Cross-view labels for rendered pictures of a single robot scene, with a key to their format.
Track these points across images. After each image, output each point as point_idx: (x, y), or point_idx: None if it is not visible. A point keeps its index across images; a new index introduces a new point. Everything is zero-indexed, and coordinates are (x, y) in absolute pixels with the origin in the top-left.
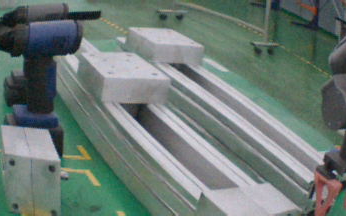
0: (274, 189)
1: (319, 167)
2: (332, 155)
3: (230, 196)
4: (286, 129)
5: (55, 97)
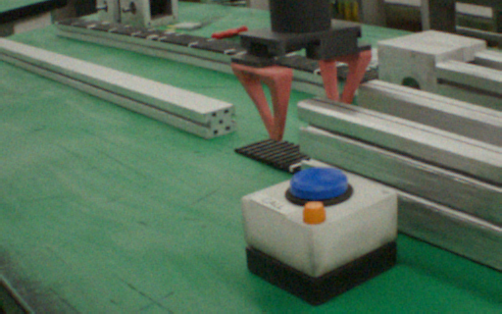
0: (421, 50)
1: (365, 42)
2: (345, 24)
3: (458, 41)
4: (493, 154)
5: None
